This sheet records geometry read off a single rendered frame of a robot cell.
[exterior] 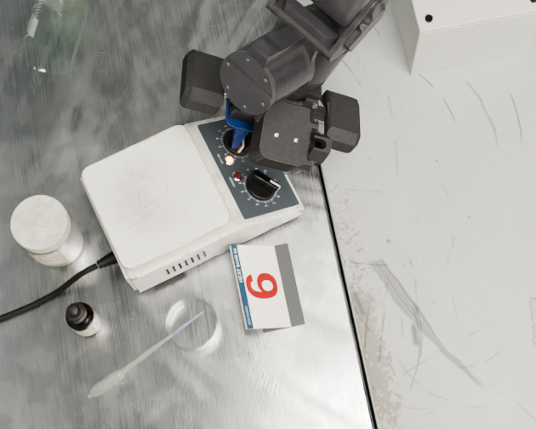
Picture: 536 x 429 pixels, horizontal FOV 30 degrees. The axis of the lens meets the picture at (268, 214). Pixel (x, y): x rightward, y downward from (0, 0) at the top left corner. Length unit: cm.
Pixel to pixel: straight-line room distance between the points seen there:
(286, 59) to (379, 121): 29
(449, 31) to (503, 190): 18
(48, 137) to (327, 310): 37
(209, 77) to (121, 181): 15
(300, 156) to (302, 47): 12
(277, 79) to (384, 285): 32
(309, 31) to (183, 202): 24
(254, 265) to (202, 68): 22
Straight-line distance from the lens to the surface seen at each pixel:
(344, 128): 99
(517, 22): 110
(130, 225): 100
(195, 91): 94
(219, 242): 102
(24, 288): 111
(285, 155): 92
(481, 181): 111
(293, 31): 86
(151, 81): 115
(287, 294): 106
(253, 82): 84
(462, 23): 106
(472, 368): 106
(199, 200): 100
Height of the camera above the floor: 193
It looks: 73 degrees down
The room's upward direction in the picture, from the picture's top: 9 degrees counter-clockwise
